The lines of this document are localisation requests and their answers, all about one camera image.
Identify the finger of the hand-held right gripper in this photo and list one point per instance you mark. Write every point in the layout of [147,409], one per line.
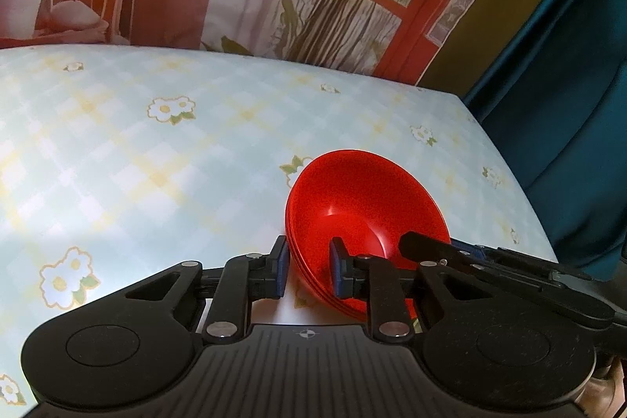
[423,246]
[468,247]

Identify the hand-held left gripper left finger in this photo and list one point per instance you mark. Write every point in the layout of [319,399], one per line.
[282,266]

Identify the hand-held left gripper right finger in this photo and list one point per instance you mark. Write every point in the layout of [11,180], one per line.
[336,268]

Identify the floral plaid tablecloth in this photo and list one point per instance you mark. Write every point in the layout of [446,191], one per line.
[147,163]

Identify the teal curtain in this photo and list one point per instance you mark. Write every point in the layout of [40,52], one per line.
[563,104]

